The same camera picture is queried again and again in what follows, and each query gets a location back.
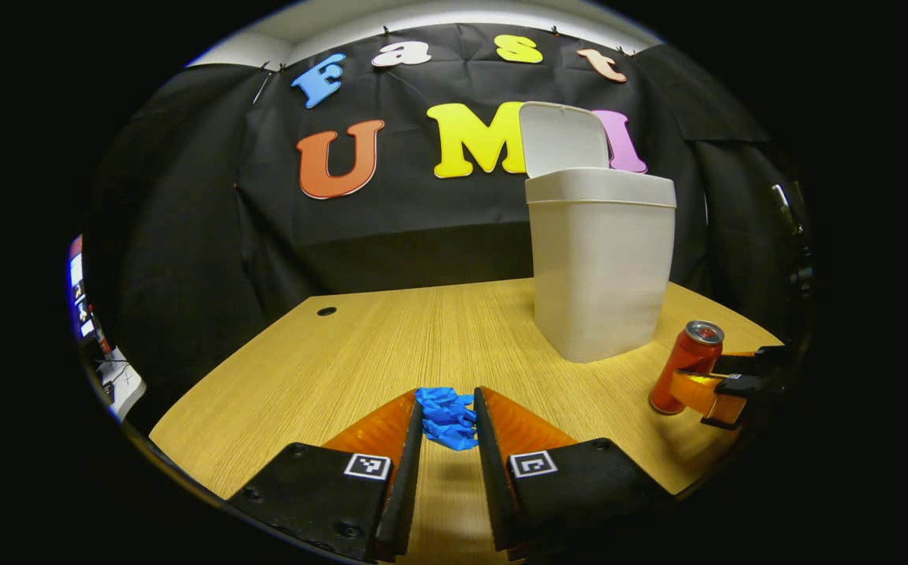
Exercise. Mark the wooden desktop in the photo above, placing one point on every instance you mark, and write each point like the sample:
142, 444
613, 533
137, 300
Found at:
422, 337

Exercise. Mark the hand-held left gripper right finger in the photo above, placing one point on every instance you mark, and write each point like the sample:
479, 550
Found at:
493, 486

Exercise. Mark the black backdrop cloth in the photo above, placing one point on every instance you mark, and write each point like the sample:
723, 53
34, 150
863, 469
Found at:
187, 196

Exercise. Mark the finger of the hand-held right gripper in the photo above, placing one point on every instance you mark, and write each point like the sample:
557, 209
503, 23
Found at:
760, 361
705, 396

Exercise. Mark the red pop can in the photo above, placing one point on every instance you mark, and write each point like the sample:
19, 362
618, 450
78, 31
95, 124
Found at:
693, 353

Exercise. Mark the blue paper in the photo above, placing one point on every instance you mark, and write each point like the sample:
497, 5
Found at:
446, 416

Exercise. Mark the white side table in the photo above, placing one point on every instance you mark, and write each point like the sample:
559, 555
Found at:
124, 384

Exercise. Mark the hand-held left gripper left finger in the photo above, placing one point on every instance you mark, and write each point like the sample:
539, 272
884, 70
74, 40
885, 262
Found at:
406, 486

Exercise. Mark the computer monitor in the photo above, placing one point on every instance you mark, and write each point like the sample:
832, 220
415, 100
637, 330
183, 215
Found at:
81, 290

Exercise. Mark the white desktop garbage bin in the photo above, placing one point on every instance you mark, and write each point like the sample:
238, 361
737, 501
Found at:
599, 275

